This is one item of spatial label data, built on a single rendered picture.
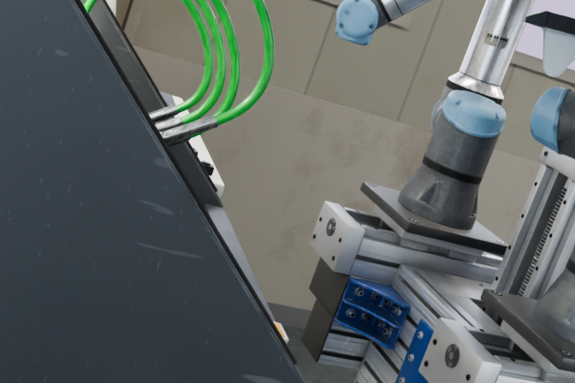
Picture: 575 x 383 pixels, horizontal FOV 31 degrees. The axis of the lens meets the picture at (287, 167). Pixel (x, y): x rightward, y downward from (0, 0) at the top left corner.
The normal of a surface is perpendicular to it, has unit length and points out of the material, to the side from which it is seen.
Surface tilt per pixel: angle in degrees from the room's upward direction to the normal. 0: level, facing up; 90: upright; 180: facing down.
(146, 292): 90
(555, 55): 87
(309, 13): 90
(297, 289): 90
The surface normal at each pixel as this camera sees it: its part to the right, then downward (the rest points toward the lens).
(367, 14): -0.12, 0.18
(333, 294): -0.89, -0.23
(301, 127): 0.31, 0.32
